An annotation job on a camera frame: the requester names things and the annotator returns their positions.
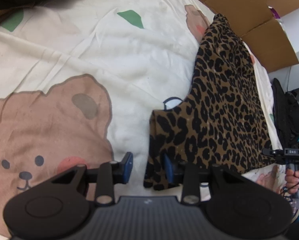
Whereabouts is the brown cardboard sheet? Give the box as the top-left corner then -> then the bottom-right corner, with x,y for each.
199,0 -> 299,72

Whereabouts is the person's right hand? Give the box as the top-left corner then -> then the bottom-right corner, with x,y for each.
285,169 -> 299,194

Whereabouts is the leopard print garment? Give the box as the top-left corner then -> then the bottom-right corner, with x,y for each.
143,14 -> 274,191

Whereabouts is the cream bear print bedsheet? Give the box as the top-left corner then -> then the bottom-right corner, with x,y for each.
0,0 -> 299,239

